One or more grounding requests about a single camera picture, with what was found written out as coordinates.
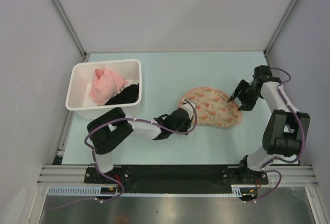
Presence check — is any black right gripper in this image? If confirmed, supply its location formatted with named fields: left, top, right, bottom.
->
left=228, top=79, right=262, bottom=111

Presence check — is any floral mesh laundry bag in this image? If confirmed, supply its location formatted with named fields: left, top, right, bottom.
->
left=182, top=87, right=243, bottom=128

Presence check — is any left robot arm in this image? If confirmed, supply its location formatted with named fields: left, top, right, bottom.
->
left=85, top=103, right=197, bottom=183

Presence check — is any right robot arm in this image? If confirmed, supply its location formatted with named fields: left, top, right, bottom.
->
left=228, top=65, right=310, bottom=184

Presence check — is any black cloth garment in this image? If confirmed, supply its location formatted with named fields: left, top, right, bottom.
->
left=105, top=84, right=139, bottom=106

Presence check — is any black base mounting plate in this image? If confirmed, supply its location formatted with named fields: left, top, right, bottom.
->
left=84, top=164, right=269, bottom=194

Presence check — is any pink cloth garment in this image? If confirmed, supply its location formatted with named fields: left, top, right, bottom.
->
left=89, top=67, right=128, bottom=106

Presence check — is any white plastic bin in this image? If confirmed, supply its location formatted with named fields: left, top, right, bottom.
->
left=65, top=59, right=142, bottom=120

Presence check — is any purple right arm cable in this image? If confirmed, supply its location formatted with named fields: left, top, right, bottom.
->
left=242, top=67, right=306, bottom=204

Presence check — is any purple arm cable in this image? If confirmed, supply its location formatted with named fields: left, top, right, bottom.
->
left=242, top=67, right=306, bottom=204
left=48, top=99, right=199, bottom=209

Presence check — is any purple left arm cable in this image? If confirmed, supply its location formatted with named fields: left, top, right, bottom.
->
left=48, top=99, right=199, bottom=209

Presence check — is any white slotted cable duct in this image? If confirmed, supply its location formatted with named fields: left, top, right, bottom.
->
left=47, top=185, right=254, bottom=197

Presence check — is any aluminium frame rail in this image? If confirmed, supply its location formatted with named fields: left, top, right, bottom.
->
left=37, top=165, right=318, bottom=187

